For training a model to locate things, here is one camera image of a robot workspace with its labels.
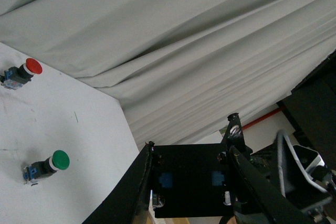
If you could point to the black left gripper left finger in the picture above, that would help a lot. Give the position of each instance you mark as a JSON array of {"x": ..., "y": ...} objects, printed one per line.
[{"x": 129, "y": 201}]

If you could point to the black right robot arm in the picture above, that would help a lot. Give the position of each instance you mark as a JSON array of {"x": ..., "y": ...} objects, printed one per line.
[{"x": 287, "y": 184}]

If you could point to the red floor tape strip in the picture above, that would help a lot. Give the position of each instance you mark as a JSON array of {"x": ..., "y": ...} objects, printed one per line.
[{"x": 263, "y": 117}]

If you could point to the red push button switch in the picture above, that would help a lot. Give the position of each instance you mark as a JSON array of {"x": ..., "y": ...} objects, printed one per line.
[{"x": 15, "y": 77}]

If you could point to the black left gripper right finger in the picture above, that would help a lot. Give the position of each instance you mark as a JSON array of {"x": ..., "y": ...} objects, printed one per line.
[{"x": 258, "y": 200}]

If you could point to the white curtain backdrop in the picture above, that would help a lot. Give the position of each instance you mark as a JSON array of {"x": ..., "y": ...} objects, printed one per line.
[{"x": 178, "y": 67}]

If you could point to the green push button switch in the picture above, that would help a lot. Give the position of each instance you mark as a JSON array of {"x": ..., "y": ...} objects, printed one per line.
[{"x": 39, "y": 170}]

